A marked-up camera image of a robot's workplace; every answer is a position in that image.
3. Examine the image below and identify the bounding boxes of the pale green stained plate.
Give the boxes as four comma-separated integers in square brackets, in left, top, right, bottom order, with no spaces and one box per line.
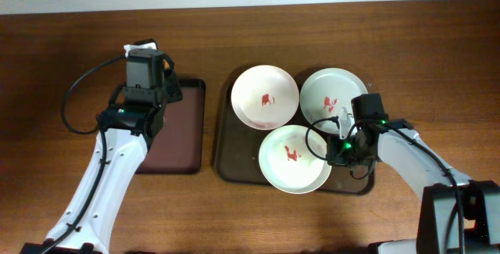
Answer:
[300,68,368,136]

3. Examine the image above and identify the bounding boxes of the cream plate with red stain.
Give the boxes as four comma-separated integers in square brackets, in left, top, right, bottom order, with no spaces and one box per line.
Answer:
[259,125,331,195]

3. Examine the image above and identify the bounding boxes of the pink plate with red stain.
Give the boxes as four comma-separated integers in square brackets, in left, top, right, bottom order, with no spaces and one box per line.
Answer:
[230,65,299,131]

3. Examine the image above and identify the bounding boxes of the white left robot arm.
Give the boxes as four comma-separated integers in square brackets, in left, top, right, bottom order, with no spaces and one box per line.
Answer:
[21,48,183,253]

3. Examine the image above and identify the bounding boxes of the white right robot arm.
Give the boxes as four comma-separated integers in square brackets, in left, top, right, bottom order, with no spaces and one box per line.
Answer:
[327,113,499,254]

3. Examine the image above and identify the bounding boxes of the small black water tray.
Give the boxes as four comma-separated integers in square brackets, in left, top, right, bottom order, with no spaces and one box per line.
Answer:
[136,78,206,175]

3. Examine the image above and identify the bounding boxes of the large brown serving tray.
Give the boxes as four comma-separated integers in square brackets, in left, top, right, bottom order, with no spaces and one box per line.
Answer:
[212,77,376,196]

